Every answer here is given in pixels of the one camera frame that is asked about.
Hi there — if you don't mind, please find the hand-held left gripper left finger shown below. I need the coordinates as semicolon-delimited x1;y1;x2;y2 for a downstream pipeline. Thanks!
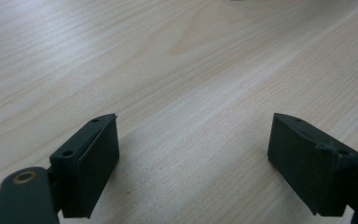
48;113;120;219

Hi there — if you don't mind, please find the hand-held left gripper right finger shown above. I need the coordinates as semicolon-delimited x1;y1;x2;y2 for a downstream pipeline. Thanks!
267;112;358;217

